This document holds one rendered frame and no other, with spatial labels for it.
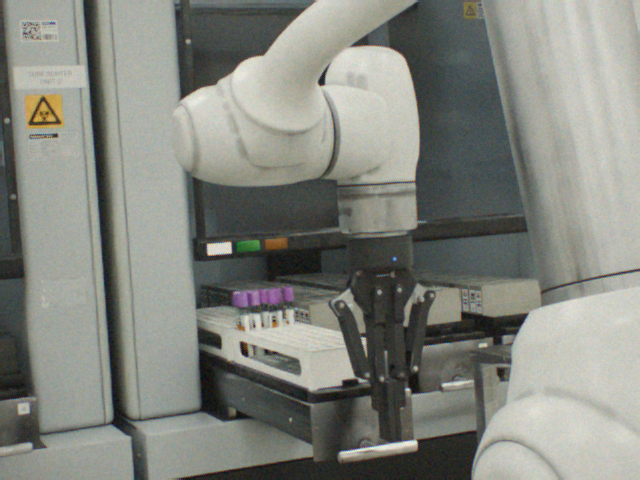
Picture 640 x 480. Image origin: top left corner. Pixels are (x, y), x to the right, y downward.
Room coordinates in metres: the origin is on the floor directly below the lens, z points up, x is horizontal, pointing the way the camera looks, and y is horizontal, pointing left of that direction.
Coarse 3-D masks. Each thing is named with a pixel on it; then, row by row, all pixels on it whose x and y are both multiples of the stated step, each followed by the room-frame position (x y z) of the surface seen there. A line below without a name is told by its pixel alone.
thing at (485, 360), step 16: (480, 352) 1.67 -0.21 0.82; (496, 352) 1.64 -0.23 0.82; (480, 368) 1.68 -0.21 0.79; (496, 368) 1.68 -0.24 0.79; (480, 384) 1.68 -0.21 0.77; (496, 384) 1.68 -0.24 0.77; (480, 400) 1.68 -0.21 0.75; (496, 400) 1.68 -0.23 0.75; (480, 416) 1.68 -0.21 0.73; (480, 432) 1.68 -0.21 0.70
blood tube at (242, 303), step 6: (240, 294) 1.70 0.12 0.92; (240, 300) 1.70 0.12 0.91; (246, 300) 1.70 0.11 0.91; (240, 306) 1.70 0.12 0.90; (246, 306) 1.70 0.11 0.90; (240, 312) 1.70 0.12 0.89; (246, 312) 1.70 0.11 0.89; (240, 318) 1.70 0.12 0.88; (246, 318) 1.70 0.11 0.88; (246, 324) 1.70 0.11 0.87; (246, 330) 1.70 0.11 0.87; (246, 348) 1.70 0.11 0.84; (252, 348) 1.70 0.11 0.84; (246, 354) 1.70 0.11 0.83; (252, 354) 1.70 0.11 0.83
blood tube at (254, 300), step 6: (252, 294) 1.71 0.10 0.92; (258, 294) 1.71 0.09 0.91; (252, 300) 1.71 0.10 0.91; (258, 300) 1.71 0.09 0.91; (252, 306) 1.71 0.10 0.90; (258, 306) 1.71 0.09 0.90; (252, 312) 1.71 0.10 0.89; (258, 312) 1.71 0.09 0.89; (252, 318) 1.71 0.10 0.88; (258, 318) 1.71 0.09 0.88; (258, 324) 1.71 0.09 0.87; (258, 348) 1.71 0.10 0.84; (264, 348) 1.71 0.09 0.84; (258, 354) 1.71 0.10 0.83; (264, 354) 1.71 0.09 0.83
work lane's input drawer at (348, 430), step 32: (224, 384) 1.72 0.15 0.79; (256, 384) 1.60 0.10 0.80; (288, 384) 1.52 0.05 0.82; (352, 384) 1.47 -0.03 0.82; (256, 416) 1.60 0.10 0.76; (288, 416) 1.49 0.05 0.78; (320, 416) 1.43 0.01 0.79; (352, 416) 1.44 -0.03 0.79; (320, 448) 1.43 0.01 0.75; (352, 448) 1.44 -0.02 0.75; (384, 448) 1.41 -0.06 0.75; (416, 448) 1.43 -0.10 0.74
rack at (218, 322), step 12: (204, 312) 1.98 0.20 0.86; (216, 312) 1.97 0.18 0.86; (228, 312) 1.96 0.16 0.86; (204, 324) 1.85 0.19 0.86; (216, 324) 1.80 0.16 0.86; (228, 324) 1.79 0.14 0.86; (204, 336) 1.96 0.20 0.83; (216, 336) 1.95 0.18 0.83; (228, 336) 1.76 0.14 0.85; (204, 348) 1.86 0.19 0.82; (216, 348) 1.81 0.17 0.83; (228, 348) 1.76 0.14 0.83
